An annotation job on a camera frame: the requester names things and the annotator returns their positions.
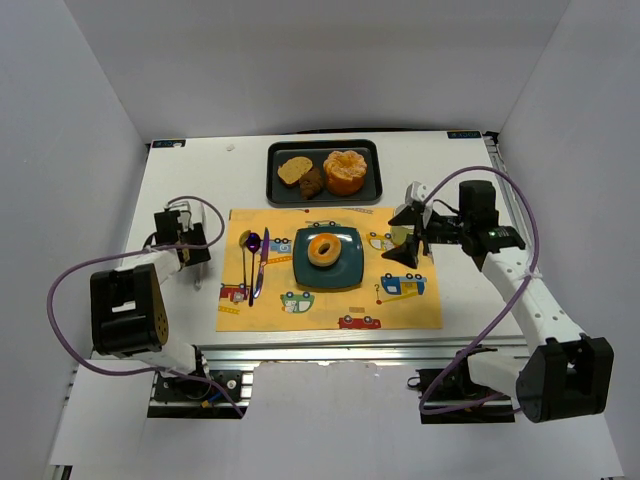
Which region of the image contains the glazed donut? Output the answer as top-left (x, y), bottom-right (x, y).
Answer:
top-left (307, 233), bottom-right (342, 268)

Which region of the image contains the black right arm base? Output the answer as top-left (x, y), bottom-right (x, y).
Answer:
top-left (406, 369), bottom-right (518, 425)

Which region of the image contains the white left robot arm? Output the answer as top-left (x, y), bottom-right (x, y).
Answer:
top-left (90, 201), bottom-right (211, 377)

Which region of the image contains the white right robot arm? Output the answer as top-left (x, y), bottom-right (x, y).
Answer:
top-left (382, 180), bottom-right (614, 423)

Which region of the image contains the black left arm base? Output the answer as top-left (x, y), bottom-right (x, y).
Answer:
top-left (147, 370), bottom-right (253, 420)

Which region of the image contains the bread slice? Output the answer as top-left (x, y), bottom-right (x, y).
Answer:
top-left (277, 156), bottom-right (314, 187)

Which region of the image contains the pale green mug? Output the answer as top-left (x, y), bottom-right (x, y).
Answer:
top-left (390, 226), bottom-right (413, 246)

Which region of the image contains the gold spoon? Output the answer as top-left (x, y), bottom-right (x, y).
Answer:
top-left (239, 230), bottom-right (251, 286)

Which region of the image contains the dark teal square plate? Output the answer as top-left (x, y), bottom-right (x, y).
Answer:
top-left (293, 226), bottom-right (364, 290)

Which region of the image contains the iridescent purple spoon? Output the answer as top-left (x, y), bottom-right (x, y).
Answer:
top-left (245, 231), bottom-right (262, 307)

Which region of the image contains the iridescent purple knife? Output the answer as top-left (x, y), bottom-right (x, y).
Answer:
top-left (253, 228), bottom-right (270, 299)

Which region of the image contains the orange bundt cake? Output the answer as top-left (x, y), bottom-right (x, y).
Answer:
top-left (323, 150), bottom-right (368, 196)

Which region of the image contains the yellow cartoon placemat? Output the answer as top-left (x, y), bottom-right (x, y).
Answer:
top-left (216, 208), bottom-right (443, 332)

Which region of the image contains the black baking tray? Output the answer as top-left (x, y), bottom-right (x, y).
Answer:
top-left (266, 139), bottom-right (383, 208)

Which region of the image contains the brown chocolate croissant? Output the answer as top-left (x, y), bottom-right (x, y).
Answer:
top-left (299, 168), bottom-right (324, 200)

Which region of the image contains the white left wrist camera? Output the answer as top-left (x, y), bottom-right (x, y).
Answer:
top-left (165, 200), bottom-right (206, 229)

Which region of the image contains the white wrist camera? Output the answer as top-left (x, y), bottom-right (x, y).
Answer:
top-left (404, 181), bottom-right (433, 209)
top-left (165, 200), bottom-right (206, 229)

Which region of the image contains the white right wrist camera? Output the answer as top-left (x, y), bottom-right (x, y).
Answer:
top-left (404, 181), bottom-right (433, 209)

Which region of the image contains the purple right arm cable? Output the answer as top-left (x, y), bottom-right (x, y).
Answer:
top-left (417, 165), bottom-right (541, 415)

